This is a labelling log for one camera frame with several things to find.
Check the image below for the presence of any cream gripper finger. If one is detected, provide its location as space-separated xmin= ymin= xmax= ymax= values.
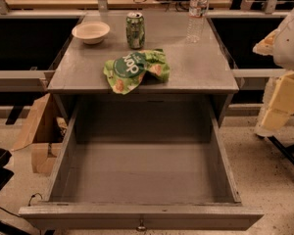
xmin=260 ymin=71 xmax=294 ymax=131

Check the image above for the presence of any green soda can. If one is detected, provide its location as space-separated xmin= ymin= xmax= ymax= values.
xmin=126 ymin=12 xmax=145 ymax=49

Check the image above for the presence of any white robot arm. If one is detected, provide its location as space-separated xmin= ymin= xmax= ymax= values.
xmin=253 ymin=8 xmax=294 ymax=137

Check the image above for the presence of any grey open top drawer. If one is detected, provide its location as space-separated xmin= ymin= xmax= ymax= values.
xmin=20 ymin=97 xmax=263 ymax=231

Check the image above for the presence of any black stand leg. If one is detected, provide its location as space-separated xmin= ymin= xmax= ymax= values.
xmin=269 ymin=136 xmax=294 ymax=165

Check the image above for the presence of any grey cabinet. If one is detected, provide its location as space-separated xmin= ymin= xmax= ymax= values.
xmin=48 ymin=11 xmax=238 ymax=117

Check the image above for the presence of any clear plastic water bottle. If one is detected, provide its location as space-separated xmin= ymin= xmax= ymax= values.
xmin=186 ymin=0 xmax=209 ymax=43

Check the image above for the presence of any green chip bag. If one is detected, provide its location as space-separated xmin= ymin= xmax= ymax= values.
xmin=103 ymin=49 xmax=170 ymax=95

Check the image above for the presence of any white bowl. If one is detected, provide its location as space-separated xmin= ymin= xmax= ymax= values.
xmin=72 ymin=22 xmax=110 ymax=45

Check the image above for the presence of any brown cardboard box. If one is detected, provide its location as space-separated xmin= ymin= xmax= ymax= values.
xmin=12 ymin=93 xmax=68 ymax=175

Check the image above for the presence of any black cable on floor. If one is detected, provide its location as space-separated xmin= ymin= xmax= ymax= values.
xmin=0 ymin=192 xmax=44 ymax=218

